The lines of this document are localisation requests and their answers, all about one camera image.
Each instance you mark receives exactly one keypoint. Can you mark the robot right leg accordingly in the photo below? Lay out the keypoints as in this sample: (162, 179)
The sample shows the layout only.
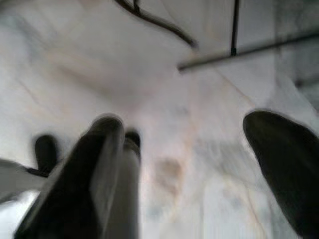
(132, 159)

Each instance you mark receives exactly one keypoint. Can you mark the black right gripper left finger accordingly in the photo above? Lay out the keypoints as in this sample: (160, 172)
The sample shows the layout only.
(74, 189)

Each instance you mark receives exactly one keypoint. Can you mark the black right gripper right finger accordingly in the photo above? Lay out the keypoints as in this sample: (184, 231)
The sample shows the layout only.
(286, 161)

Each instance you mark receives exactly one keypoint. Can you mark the robot leg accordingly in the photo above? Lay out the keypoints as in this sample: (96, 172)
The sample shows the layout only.
(132, 159)
(45, 152)

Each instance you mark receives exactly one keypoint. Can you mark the robot left leg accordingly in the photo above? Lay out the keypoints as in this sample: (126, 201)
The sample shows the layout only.
(45, 152)

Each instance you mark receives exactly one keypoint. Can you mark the black metal frame bar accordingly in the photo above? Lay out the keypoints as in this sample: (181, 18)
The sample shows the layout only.
(249, 51)

